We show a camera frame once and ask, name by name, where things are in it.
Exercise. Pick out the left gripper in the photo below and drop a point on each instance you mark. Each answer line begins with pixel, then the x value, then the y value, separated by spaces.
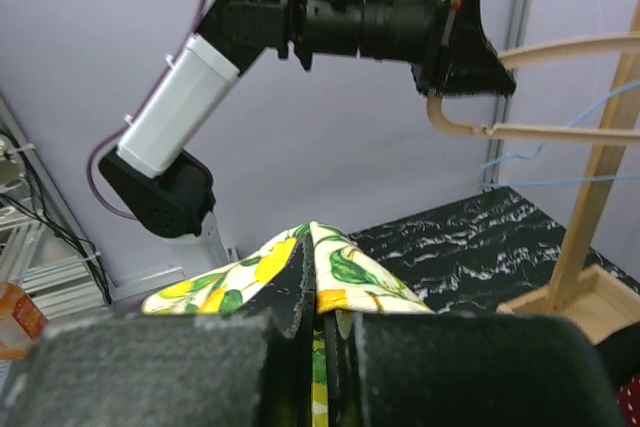
pixel 458 59

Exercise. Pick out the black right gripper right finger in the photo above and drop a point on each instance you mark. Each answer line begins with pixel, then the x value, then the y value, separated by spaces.
pixel 391 361

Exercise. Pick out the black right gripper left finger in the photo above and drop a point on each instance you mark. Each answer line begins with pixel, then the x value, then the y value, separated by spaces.
pixel 104 370

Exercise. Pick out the lemon print skirt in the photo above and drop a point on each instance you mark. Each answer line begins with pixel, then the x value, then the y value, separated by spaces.
pixel 266 316

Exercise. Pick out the black skirt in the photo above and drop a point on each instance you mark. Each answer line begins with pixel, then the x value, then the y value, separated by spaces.
pixel 619 354

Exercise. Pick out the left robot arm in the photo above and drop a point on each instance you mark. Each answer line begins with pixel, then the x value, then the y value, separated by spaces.
pixel 275 111

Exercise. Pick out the red polka dot skirt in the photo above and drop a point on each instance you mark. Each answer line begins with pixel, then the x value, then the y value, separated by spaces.
pixel 628 399

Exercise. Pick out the wooden clothes rack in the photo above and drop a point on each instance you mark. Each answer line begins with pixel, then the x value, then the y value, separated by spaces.
pixel 597 302

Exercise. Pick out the orange carton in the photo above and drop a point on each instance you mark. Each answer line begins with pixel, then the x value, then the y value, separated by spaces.
pixel 22 322

